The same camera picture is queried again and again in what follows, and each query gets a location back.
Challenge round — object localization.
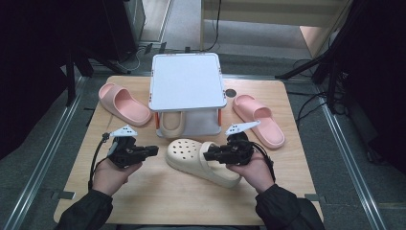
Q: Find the left hand-held gripper cable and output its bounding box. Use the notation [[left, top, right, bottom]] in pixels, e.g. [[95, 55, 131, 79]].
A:
[[87, 131, 112, 192]]

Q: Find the white floor cable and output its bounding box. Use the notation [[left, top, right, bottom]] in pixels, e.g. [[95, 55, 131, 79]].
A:
[[118, 47, 142, 73]]

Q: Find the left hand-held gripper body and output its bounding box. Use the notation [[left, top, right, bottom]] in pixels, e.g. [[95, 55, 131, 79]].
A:
[[107, 125, 148, 170]]

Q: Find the person's left hand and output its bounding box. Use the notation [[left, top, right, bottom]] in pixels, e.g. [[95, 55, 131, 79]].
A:
[[91, 157, 144, 197]]

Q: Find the right hand-held gripper cable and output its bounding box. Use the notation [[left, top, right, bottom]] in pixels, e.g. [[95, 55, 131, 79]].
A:
[[251, 141, 277, 184]]

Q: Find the black metal stand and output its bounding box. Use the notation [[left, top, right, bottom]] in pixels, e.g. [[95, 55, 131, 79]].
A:
[[64, 47, 130, 107]]

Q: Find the black floor cable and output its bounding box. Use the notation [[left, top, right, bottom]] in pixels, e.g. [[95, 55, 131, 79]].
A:
[[294, 90, 331, 124]]

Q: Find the black tripod stand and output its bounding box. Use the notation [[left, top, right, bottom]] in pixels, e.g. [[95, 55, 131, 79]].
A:
[[275, 0, 355, 114]]

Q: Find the white two-tier shoe rack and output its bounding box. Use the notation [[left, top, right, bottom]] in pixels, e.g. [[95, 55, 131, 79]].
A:
[[148, 52, 228, 139]]

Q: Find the person's right hand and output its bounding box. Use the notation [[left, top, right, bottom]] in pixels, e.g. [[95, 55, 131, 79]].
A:
[[226, 152, 277, 195]]

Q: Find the grey tape strip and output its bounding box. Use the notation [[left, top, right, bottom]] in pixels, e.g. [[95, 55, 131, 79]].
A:
[[51, 190, 77, 201], [304, 193, 327, 203]]

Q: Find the light wooden cabinet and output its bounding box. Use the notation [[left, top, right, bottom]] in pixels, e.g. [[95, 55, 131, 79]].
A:
[[200, 0, 353, 59]]

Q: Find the black hanging cable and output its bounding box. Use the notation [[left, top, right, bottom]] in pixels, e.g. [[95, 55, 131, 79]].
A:
[[204, 0, 223, 53]]

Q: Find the hand-held gripper cable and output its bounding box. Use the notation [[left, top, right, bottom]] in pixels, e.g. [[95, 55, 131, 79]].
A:
[[251, 141, 277, 184], [87, 131, 112, 192]]

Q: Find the pink slide slipper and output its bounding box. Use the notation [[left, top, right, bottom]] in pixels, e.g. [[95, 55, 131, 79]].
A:
[[232, 94, 286, 150], [98, 82, 153, 127]]

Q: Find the metal floor rail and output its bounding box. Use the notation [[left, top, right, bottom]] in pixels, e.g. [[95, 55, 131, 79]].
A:
[[2, 76, 90, 230], [319, 102, 389, 230]]

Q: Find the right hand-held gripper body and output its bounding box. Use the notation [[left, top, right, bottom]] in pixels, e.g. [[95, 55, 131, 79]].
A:
[[219, 120, 261, 166]]

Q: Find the cream perforated clog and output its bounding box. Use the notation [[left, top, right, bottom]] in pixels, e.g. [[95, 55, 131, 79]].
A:
[[158, 110, 187, 139], [165, 138, 243, 189]]

